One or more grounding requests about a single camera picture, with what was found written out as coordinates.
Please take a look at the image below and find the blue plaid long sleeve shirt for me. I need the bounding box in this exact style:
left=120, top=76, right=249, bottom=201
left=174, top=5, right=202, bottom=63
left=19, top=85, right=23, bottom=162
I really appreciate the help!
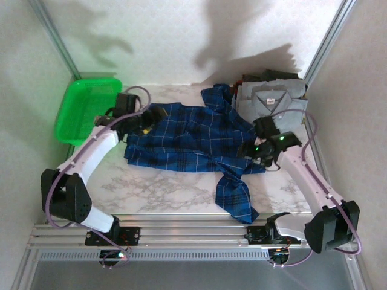
left=123, top=83, right=267, bottom=224

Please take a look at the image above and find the grey shirt with label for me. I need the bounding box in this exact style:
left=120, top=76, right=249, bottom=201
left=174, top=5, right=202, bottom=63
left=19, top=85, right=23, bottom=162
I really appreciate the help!
left=234, top=90, right=309, bottom=132

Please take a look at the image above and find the green plastic basket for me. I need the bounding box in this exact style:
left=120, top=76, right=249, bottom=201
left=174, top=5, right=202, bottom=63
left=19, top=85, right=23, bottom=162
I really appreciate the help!
left=54, top=77, right=123, bottom=147

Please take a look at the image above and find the red and dark folded shirt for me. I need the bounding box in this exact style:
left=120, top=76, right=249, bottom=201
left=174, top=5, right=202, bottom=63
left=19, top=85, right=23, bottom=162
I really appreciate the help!
left=228, top=79, right=243, bottom=100

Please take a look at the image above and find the dark olive folded shirt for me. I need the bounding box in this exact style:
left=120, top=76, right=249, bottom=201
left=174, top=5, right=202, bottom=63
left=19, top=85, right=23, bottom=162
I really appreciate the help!
left=241, top=69, right=303, bottom=82

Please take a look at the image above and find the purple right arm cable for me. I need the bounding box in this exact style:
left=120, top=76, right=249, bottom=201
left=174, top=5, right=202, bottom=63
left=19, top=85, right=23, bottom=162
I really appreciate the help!
left=271, top=109, right=363, bottom=268

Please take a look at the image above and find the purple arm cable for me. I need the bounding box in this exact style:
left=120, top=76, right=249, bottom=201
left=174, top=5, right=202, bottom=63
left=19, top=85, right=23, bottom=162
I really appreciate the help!
left=42, top=86, right=152, bottom=269
left=271, top=109, right=363, bottom=268

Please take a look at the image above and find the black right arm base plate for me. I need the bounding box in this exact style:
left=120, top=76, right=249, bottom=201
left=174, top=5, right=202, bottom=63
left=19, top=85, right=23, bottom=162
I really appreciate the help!
left=245, top=225, right=303, bottom=246

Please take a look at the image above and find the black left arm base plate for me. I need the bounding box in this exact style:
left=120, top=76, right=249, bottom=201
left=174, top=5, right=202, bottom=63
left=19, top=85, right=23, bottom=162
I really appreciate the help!
left=84, top=226, right=142, bottom=246

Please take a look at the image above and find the aluminium corner post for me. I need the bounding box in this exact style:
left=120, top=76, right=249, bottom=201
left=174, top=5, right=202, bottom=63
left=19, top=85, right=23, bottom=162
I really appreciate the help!
left=303, top=0, right=357, bottom=84
left=28, top=0, right=81, bottom=80

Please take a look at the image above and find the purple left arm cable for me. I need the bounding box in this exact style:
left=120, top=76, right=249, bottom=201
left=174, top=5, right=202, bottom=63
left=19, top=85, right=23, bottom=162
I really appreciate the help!
left=42, top=86, right=152, bottom=269

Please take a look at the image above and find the aluminium rail frame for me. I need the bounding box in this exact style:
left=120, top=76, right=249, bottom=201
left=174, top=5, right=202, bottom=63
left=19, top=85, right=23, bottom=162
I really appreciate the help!
left=28, top=213, right=356, bottom=250

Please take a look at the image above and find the grey slotted cable duct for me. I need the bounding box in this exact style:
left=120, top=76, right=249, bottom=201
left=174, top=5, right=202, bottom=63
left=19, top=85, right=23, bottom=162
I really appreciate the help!
left=39, top=249, right=270, bottom=262

